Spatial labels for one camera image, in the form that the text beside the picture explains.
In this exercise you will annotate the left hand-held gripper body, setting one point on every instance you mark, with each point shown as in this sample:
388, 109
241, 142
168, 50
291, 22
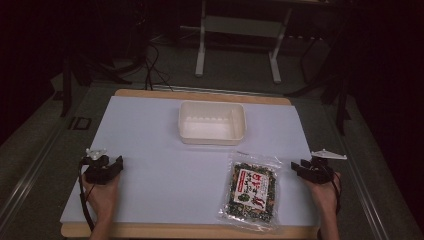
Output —
96, 173

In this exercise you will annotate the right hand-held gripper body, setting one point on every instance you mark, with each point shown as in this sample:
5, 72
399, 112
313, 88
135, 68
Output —
320, 171

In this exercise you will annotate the person's left hand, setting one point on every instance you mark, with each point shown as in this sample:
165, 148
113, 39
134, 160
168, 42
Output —
101, 196

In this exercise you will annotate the person's right hand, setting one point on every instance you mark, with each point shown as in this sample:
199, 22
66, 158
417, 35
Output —
321, 196

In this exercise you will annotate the black floor socket box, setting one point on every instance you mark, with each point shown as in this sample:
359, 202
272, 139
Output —
80, 123

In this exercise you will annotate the white table mat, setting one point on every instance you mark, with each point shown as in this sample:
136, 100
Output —
160, 180

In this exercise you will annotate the clear packet of green snack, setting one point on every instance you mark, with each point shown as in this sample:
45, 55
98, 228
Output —
251, 191

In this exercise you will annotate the white plastic container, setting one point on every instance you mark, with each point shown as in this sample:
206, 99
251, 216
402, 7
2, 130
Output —
211, 122

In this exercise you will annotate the black tripod stand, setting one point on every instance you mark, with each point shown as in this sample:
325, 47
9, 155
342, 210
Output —
330, 66

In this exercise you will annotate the white metal stand frame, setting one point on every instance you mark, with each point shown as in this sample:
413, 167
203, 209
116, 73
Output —
240, 30

